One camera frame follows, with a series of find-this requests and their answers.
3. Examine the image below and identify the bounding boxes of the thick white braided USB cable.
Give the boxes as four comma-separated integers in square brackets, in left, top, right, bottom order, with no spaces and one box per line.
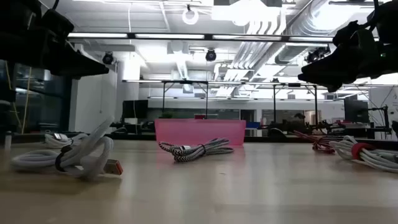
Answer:
[10,115,124,182]

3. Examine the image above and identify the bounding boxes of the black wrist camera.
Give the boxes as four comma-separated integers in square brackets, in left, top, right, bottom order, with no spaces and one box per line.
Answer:
[40,8,75,41]
[331,20,361,47]

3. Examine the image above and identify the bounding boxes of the black metal table frame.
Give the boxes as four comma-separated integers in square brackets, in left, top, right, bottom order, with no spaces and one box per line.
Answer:
[160,80,210,119]
[272,82,319,127]

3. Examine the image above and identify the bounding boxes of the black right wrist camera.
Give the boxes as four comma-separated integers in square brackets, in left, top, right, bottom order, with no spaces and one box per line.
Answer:
[331,20,361,47]

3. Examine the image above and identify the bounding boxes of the small white bottle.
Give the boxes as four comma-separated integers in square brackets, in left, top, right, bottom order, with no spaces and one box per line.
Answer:
[4,130,13,151]

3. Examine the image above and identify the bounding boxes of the black ceiling camera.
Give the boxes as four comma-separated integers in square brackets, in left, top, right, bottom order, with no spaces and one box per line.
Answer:
[205,48,218,62]
[101,51,114,65]
[304,45,331,64]

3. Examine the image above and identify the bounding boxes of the black overhead light bar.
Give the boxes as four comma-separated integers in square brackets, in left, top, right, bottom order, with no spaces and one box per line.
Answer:
[67,32,382,44]

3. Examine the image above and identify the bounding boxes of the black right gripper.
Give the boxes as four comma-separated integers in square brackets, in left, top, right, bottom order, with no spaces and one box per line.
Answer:
[297,28,398,93]

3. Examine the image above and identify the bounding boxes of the white ring light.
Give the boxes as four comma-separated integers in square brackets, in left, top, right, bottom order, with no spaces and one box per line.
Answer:
[182,4,200,26]

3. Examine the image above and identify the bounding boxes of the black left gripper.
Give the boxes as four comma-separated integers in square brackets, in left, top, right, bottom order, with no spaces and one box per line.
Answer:
[0,27,110,77]

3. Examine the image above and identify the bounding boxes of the yellow hanging cable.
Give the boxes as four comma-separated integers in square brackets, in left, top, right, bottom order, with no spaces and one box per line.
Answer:
[4,60,32,135]

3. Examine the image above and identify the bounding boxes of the black computer monitor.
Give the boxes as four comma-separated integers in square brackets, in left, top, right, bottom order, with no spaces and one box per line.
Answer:
[122,99,149,119]
[343,95,370,124]

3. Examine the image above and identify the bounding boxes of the small white cable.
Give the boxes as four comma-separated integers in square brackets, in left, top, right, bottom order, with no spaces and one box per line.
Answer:
[43,132,90,149]

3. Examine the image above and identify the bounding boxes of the black white zigzag braided cable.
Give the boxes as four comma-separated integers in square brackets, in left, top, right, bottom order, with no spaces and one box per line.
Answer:
[158,138,235,163]

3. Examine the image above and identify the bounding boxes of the pink translucent plastic bin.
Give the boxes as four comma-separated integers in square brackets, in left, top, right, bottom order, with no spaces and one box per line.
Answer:
[154,118,247,147]

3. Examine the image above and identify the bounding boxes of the white cable with red strap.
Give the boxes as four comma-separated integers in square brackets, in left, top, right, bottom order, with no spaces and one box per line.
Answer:
[328,135,398,174]

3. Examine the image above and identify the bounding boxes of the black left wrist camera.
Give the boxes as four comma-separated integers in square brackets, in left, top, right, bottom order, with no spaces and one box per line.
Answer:
[40,8,75,41]

